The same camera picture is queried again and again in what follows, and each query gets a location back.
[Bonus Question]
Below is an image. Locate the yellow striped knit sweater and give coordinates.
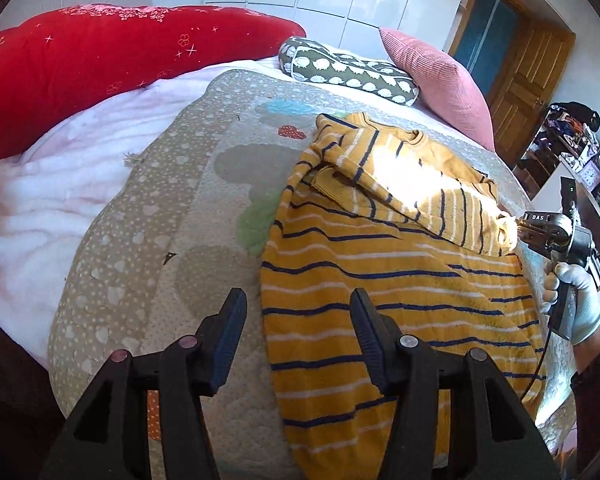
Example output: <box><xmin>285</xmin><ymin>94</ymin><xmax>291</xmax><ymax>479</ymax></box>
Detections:
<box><xmin>260</xmin><ymin>113</ymin><xmax>546</xmax><ymax>479</ymax></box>

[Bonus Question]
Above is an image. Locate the right hand in white glove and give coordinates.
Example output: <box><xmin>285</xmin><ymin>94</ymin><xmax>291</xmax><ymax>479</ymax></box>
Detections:
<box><xmin>543</xmin><ymin>262</ymin><xmax>600</xmax><ymax>346</ymax></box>

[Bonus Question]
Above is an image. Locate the cluttered dresser with clock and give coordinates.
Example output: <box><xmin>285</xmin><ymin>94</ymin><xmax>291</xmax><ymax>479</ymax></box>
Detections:
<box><xmin>514</xmin><ymin>102</ymin><xmax>600</xmax><ymax>286</ymax></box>

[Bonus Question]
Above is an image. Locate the dark maroon sleeve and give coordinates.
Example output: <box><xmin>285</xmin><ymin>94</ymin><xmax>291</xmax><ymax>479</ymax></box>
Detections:
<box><xmin>571</xmin><ymin>326</ymin><xmax>600</xmax><ymax>479</ymax></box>

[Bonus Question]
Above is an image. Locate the pink checked pillow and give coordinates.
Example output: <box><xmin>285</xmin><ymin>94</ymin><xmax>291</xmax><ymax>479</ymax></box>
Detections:
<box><xmin>379</xmin><ymin>27</ymin><xmax>495</xmax><ymax>152</ymax></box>

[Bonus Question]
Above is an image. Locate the brown wooden door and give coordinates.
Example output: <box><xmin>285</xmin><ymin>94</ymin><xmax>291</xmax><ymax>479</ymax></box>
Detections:
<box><xmin>450</xmin><ymin>0</ymin><xmax>576</xmax><ymax>167</ymax></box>

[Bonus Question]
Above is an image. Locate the beige patchwork quilt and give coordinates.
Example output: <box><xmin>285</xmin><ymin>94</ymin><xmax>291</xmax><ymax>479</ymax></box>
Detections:
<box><xmin>48</xmin><ymin>70</ymin><xmax>574</xmax><ymax>479</ymax></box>

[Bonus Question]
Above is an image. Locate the white pink fluffy blanket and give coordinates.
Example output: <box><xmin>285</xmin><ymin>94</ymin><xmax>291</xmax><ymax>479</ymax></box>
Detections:
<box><xmin>0</xmin><ymin>58</ymin><xmax>279</xmax><ymax>365</ymax></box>

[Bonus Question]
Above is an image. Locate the green patterned small pillow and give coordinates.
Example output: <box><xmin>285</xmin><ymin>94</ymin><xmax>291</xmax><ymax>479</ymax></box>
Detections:
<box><xmin>278</xmin><ymin>36</ymin><xmax>420</xmax><ymax>106</ymax></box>

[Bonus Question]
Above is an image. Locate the long red pillow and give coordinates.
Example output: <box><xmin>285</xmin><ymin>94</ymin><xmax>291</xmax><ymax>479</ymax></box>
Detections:
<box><xmin>0</xmin><ymin>4</ymin><xmax>306</xmax><ymax>159</ymax></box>

